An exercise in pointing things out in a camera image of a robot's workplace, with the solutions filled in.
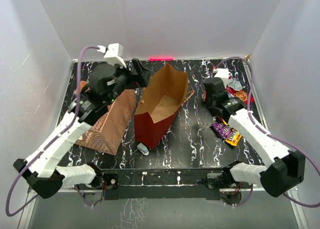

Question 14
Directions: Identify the red paper bag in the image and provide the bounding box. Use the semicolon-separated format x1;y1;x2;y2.
133;63;195;149

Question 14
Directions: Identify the pink perforated desk organizer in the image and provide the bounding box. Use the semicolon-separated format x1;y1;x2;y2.
75;89;137;155

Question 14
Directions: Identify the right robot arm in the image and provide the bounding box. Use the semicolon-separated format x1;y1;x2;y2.
204;77;306;198

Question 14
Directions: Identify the red candy bag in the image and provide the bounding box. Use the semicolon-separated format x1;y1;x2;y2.
202;86;255;105

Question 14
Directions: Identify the aluminium frame rail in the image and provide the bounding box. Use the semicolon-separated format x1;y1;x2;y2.
243;62;309;229

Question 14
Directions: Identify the pink tape strip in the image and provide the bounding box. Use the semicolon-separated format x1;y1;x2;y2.
149;56;174;61

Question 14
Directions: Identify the purple M&M's packet outside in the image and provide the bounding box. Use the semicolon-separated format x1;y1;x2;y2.
212;122;233;140

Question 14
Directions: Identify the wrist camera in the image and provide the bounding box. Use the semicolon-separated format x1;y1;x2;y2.
97;43;127;68
213;68;230;81

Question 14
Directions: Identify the silver grey candy wrapper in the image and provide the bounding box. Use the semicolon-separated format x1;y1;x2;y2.
227;78;243;92

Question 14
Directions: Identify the black front base bar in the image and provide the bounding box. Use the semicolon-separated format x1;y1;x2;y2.
74;168;247;202

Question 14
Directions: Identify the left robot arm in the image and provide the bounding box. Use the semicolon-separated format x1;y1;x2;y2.
13;58;152;199

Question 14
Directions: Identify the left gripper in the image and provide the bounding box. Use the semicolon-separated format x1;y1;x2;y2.
104;58;152;106

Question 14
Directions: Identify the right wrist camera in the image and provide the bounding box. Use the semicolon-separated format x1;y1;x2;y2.
213;68;230;81

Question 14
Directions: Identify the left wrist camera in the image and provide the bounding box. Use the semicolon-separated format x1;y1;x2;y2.
97;43;127;68

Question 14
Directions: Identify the small blue white stapler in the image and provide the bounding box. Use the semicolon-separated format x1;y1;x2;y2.
137;143;149;156

